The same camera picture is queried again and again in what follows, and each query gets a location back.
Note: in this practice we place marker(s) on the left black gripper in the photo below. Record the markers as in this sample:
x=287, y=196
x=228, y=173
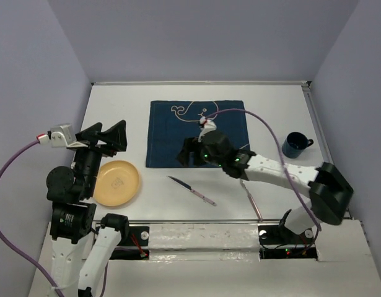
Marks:
x=116, y=135

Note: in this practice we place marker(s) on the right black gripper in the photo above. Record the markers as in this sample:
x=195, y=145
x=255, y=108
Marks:
x=184, y=154

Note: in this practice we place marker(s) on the knife with pink handle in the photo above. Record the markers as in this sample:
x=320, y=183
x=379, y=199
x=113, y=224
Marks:
x=190, y=189

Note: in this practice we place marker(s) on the dark blue cloth placemat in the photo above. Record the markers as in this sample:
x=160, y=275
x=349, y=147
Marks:
x=171, y=122

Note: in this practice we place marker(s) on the yellow plate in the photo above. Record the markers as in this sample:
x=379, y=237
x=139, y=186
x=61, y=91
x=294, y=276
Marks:
x=117, y=183

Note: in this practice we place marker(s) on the dark blue cup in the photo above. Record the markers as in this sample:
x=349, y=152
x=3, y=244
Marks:
x=294, y=144

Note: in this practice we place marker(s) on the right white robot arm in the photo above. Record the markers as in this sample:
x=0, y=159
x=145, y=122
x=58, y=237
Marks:
x=323, y=191

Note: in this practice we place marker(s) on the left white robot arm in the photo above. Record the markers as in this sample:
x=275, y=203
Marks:
x=69, y=188

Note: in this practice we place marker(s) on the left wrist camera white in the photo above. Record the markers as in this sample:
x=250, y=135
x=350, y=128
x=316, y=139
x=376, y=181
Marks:
x=61, y=136

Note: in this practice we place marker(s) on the fork with pink handle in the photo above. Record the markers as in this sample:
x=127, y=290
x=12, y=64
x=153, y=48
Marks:
x=252, y=201

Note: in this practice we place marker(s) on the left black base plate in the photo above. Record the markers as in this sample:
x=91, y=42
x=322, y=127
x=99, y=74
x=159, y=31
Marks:
x=135, y=246

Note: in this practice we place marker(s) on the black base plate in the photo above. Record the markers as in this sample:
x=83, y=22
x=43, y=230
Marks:
x=135, y=246
x=279, y=243

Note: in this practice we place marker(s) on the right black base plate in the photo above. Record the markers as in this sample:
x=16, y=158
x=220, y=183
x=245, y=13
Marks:
x=279, y=243

